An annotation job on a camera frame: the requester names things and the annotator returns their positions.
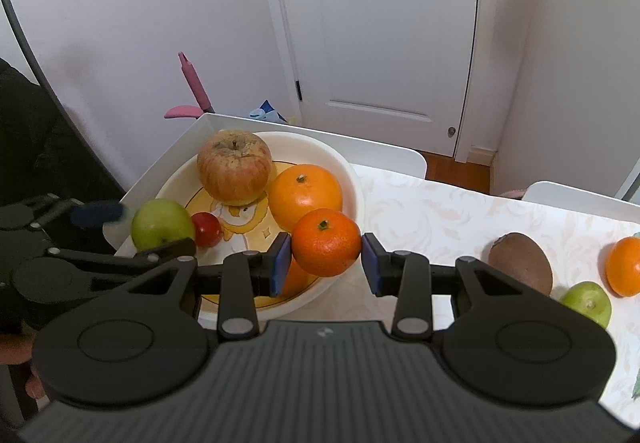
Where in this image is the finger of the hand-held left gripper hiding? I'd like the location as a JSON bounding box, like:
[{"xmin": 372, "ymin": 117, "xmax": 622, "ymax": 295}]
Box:
[
  {"xmin": 0, "ymin": 194, "xmax": 126, "ymax": 230},
  {"xmin": 47, "ymin": 239, "xmax": 197, "ymax": 282}
]

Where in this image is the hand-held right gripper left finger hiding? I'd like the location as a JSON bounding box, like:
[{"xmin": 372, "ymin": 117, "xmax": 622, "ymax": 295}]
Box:
[{"xmin": 107, "ymin": 232, "xmax": 292, "ymax": 340}]

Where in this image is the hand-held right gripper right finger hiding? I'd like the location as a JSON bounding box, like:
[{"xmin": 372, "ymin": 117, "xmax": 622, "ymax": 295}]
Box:
[{"xmin": 361, "ymin": 232, "xmax": 555, "ymax": 340}]

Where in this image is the green apple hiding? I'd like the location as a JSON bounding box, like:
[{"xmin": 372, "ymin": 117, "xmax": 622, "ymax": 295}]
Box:
[
  {"xmin": 131, "ymin": 199, "xmax": 197, "ymax": 253},
  {"xmin": 559, "ymin": 281, "xmax": 612, "ymax": 330}
]

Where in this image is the small tangerine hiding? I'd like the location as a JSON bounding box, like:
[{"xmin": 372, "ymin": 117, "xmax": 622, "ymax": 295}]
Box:
[{"xmin": 291, "ymin": 208, "xmax": 362, "ymax": 278}]

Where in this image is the red cherry tomato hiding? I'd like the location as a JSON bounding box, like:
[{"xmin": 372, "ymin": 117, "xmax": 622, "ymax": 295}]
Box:
[{"xmin": 191, "ymin": 212, "xmax": 223, "ymax": 248}]

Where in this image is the large orange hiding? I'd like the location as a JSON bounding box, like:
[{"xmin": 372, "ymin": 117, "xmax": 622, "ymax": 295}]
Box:
[{"xmin": 268, "ymin": 164, "xmax": 344, "ymax": 234}]

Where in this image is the large red yellow apple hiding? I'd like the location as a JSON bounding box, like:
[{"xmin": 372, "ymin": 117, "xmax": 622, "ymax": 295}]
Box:
[{"xmin": 196, "ymin": 129, "xmax": 273, "ymax": 206}]

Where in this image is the duck printed cream plate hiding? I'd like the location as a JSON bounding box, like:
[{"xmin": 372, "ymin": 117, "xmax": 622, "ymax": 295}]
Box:
[{"xmin": 114, "ymin": 131, "xmax": 366, "ymax": 316}]

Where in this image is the person's left hand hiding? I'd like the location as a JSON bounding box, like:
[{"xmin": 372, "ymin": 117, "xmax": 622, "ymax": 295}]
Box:
[{"xmin": 0, "ymin": 332, "xmax": 48, "ymax": 400}]

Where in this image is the dark cloth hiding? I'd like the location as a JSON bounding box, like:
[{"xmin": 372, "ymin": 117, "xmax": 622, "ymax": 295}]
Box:
[{"xmin": 0, "ymin": 58, "xmax": 126, "ymax": 206}]

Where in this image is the floral table cloth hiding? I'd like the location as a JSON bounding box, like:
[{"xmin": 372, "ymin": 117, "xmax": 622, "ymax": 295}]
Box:
[{"xmin": 320, "ymin": 163, "xmax": 640, "ymax": 429}]

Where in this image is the brown kiwi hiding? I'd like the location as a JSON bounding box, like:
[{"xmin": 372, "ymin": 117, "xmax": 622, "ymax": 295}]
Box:
[{"xmin": 487, "ymin": 232, "xmax": 554, "ymax": 297}]

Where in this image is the curved dark tube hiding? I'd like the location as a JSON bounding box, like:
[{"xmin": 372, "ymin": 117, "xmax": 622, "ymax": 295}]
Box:
[{"xmin": 0, "ymin": 0, "xmax": 126, "ymax": 196}]

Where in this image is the white panel door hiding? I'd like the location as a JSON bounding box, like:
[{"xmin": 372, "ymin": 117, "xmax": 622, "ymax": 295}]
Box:
[{"xmin": 265, "ymin": 0, "xmax": 483, "ymax": 161}]

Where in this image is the medium orange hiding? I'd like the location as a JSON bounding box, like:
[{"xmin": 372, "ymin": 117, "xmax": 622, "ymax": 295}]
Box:
[{"xmin": 605, "ymin": 236, "xmax": 640, "ymax": 298}]

